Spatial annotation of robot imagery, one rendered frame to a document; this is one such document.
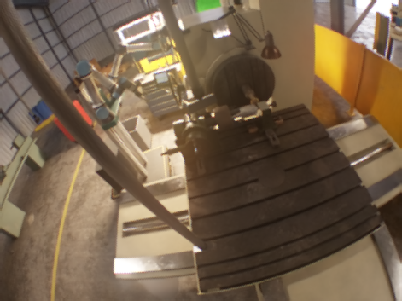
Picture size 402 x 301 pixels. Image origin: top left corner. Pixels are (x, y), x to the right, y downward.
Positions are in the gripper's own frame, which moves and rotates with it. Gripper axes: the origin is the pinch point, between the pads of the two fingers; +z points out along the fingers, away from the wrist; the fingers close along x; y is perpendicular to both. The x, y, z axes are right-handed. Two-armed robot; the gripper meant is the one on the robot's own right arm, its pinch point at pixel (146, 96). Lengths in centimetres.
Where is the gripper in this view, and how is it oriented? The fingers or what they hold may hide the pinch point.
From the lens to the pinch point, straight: 181.3
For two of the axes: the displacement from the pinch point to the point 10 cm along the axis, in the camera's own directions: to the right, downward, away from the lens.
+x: 3.6, 7.2, -6.0
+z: 5.8, 3.4, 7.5
